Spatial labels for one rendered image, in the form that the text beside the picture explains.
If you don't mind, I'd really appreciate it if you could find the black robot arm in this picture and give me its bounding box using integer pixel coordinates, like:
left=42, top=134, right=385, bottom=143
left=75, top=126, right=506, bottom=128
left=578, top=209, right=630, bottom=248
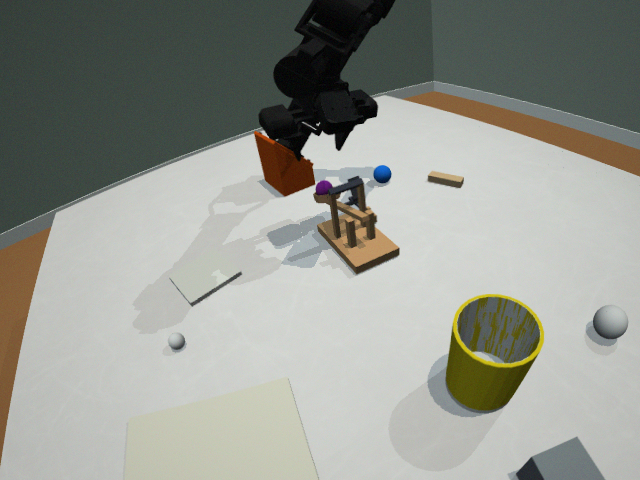
left=273, top=0, right=395, bottom=151

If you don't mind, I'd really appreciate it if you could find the purple ball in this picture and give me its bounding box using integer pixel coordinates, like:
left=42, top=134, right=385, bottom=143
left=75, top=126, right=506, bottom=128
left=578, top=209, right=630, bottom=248
left=316, top=181, right=333, bottom=195

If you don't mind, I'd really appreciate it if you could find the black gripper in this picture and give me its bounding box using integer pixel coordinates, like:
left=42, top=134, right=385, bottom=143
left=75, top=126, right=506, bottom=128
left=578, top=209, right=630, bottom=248
left=258, top=73, right=379, bottom=161

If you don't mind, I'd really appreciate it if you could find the yellow open cylinder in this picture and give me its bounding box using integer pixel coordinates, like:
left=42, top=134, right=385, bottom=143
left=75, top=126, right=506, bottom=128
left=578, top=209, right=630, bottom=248
left=445, top=294, right=544, bottom=414

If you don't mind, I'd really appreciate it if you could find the grey ball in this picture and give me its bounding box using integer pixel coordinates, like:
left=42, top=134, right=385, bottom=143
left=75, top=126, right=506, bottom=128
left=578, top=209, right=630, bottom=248
left=168, top=332, right=185, bottom=350
left=593, top=305, right=629, bottom=339

